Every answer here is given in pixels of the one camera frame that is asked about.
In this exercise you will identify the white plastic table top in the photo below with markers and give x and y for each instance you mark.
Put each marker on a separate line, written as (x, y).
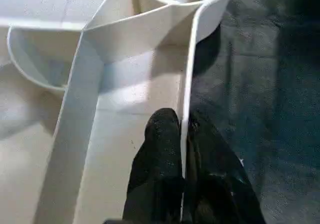
(125, 58)

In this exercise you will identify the black work mat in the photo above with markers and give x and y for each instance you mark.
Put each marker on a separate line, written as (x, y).
(270, 83)

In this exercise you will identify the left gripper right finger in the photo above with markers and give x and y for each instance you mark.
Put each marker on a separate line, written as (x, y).
(215, 184)

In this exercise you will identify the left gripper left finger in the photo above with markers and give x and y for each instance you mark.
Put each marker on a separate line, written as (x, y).
(157, 174)

